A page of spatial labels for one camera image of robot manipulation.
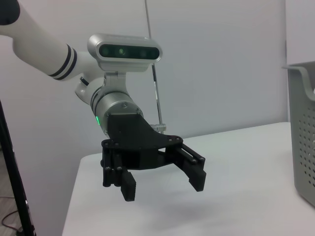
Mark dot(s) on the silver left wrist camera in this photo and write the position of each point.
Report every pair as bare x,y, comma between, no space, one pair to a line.
123,51

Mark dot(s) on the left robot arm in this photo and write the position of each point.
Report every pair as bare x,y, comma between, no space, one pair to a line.
44,54

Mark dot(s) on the black stand pole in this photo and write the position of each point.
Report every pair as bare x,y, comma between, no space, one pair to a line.
14,172

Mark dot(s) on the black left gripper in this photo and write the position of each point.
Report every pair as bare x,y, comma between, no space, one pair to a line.
137,142

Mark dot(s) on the grey-green perforated storage bin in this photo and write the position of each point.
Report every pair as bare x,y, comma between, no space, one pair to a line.
302,123

